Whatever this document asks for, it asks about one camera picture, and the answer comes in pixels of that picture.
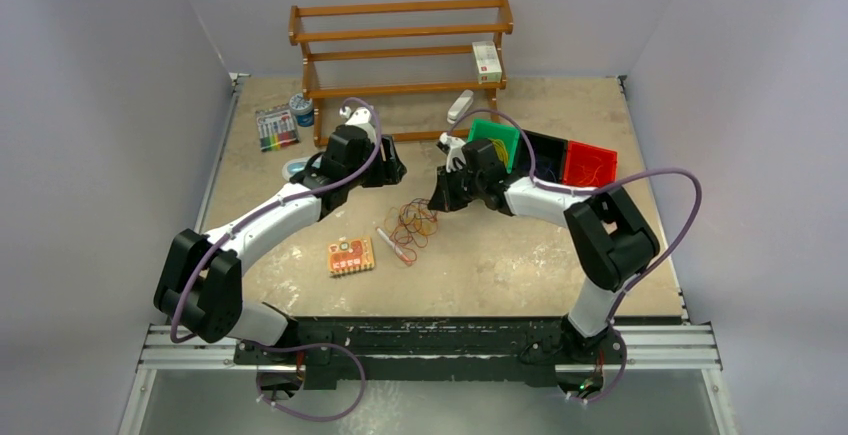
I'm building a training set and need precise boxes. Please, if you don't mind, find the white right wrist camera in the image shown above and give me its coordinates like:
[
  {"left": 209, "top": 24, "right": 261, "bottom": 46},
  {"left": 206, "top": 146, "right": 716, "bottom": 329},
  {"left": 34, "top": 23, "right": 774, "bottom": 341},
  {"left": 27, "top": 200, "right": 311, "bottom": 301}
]
[{"left": 437, "top": 132, "right": 466, "bottom": 173}]

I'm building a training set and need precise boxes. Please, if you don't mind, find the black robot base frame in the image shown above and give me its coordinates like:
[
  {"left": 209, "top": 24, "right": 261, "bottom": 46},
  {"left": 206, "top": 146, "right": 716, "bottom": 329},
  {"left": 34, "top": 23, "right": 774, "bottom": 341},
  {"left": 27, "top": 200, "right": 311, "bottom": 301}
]
[{"left": 234, "top": 316, "right": 627, "bottom": 394}]

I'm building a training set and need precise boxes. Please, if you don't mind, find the red plastic bin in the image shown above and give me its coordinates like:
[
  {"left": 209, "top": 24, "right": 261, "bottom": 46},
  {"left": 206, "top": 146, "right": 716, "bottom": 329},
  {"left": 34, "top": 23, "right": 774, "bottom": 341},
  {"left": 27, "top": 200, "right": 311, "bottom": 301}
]
[{"left": 563, "top": 141, "right": 618, "bottom": 187}]

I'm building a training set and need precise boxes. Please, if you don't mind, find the yellow cable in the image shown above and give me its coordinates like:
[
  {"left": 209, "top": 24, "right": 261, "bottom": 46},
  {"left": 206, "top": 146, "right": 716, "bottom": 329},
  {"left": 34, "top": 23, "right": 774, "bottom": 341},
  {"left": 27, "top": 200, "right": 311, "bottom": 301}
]
[{"left": 490, "top": 137, "right": 515, "bottom": 172}]

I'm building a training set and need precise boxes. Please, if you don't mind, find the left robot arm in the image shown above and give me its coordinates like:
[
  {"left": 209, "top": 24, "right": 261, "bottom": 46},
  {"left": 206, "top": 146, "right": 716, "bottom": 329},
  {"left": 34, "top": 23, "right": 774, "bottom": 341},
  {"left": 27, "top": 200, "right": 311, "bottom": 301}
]
[{"left": 154, "top": 125, "right": 406, "bottom": 364}]

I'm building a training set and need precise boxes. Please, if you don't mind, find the black plastic bin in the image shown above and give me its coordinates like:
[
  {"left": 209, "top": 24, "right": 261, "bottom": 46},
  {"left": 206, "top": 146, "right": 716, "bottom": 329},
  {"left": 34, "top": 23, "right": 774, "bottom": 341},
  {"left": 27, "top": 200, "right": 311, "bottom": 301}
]
[{"left": 514, "top": 130, "right": 568, "bottom": 183}]

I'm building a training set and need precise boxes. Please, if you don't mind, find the marker pen set pack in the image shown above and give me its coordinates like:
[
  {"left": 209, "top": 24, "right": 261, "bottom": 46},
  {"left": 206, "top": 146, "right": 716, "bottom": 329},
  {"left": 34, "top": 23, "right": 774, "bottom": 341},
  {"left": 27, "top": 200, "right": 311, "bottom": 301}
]
[{"left": 255, "top": 104, "right": 300, "bottom": 152}]

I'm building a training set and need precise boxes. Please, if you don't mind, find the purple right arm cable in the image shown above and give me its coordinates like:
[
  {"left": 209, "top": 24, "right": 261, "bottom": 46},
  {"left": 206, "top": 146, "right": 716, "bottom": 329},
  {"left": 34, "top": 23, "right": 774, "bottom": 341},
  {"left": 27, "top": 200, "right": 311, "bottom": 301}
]
[{"left": 447, "top": 109, "right": 703, "bottom": 327}]

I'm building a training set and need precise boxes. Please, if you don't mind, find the red marker pen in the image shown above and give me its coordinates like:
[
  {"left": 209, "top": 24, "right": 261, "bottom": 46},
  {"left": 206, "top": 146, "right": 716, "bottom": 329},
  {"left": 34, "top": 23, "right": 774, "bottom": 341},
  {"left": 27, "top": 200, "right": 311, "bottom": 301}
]
[{"left": 375, "top": 227, "right": 414, "bottom": 266}]

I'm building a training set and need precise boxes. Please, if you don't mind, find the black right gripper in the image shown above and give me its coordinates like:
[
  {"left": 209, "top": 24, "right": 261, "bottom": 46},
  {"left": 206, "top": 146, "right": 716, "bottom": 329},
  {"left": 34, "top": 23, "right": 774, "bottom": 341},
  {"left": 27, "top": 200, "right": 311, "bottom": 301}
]
[{"left": 429, "top": 163, "right": 486, "bottom": 214}]

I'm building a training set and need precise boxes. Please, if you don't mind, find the aluminium rail frame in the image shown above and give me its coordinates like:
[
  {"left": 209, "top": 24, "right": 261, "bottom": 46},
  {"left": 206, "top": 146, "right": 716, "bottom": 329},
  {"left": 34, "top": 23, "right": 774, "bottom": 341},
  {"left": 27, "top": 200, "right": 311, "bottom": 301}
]
[{"left": 121, "top": 89, "right": 730, "bottom": 434}]

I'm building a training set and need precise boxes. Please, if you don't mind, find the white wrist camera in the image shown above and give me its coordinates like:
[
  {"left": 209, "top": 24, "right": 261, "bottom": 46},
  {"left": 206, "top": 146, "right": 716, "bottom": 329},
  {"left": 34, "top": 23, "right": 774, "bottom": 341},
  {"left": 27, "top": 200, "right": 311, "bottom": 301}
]
[
  {"left": 437, "top": 132, "right": 466, "bottom": 173},
  {"left": 339, "top": 105, "right": 378, "bottom": 143}
]

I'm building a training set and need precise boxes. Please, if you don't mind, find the blue round tin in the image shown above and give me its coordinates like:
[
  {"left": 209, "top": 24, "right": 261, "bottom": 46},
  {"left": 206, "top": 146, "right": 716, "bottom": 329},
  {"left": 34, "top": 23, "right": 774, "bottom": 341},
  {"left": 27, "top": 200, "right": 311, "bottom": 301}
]
[{"left": 288, "top": 93, "right": 315, "bottom": 127}]

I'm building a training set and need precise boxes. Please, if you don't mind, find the blue toothbrush blister pack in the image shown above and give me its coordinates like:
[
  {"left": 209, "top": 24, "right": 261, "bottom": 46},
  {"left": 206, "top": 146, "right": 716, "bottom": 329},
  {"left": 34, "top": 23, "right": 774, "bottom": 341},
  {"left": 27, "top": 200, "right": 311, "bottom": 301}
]
[{"left": 281, "top": 157, "right": 313, "bottom": 182}]

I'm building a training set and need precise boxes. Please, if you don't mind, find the wooden shelf rack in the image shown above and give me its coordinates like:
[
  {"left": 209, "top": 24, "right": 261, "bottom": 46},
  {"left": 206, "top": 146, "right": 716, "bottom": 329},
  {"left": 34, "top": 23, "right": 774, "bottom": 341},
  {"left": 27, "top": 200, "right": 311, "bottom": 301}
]
[{"left": 287, "top": 0, "right": 514, "bottom": 147}]

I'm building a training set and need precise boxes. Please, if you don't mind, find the orange snack packet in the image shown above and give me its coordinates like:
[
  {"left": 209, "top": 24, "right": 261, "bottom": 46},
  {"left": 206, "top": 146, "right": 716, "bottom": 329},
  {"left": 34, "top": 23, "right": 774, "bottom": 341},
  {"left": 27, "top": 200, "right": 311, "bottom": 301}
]
[{"left": 327, "top": 236, "right": 376, "bottom": 278}]

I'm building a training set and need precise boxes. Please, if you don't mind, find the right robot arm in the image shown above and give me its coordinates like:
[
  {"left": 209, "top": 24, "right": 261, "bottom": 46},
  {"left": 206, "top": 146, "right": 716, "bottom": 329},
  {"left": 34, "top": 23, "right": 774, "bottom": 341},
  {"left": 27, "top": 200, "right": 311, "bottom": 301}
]
[{"left": 428, "top": 134, "right": 660, "bottom": 362}]

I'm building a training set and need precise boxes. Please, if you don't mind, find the green plastic bin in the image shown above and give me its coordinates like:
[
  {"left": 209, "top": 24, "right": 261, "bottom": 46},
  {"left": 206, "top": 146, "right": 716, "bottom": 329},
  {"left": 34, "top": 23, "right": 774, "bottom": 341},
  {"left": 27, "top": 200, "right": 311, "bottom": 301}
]
[{"left": 467, "top": 119, "right": 520, "bottom": 173}]

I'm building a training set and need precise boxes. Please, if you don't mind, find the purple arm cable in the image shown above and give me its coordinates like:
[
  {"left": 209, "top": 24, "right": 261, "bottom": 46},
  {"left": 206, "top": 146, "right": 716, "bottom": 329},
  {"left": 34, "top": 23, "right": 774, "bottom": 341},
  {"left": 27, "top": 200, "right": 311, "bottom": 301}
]
[
  {"left": 169, "top": 97, "right": 384, "bottom": 345},
  {"left": 447, "top": 109, "right": 703, "bottom": 327}
]

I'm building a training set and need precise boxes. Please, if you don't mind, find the white stapler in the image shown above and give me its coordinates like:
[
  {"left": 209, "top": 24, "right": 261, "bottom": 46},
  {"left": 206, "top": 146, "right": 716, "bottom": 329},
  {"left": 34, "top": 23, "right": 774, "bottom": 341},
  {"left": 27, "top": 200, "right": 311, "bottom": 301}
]
[{"left": 446, "top": 90, "right": 474, "bottom": 124}]

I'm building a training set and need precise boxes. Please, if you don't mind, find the white cardboard box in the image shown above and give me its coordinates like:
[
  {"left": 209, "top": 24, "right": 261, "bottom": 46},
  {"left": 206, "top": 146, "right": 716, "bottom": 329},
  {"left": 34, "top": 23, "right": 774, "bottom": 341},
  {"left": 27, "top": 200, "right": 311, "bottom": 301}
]
[{"left": 472, "top": 41, "right": 503, "bottom": 84}]

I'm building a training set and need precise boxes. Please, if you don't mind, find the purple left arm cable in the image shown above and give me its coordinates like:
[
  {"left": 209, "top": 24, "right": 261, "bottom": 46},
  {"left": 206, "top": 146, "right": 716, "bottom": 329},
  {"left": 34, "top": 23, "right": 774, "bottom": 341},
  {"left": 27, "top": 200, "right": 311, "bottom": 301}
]
[{"left": 169, "top": 97, "right": 384, "bottom": 345}]

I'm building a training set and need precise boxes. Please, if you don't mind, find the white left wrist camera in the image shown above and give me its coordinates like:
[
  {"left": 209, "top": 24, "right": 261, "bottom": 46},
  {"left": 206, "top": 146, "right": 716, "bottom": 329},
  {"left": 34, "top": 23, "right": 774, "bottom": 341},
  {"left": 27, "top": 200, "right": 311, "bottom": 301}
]
[{"left": 339, "top": 105, "right": 378, "bottom": 143}]

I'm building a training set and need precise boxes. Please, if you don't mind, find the orange cable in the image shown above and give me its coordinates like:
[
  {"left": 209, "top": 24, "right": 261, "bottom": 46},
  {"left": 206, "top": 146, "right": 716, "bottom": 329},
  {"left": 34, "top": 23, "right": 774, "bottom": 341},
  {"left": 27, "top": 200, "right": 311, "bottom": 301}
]
[
  {"left": 382, "top": 206, "right": 442, "bottom": 266},
  {"left": 570, "top": 153, "right": 611, "bottom": 188}
]

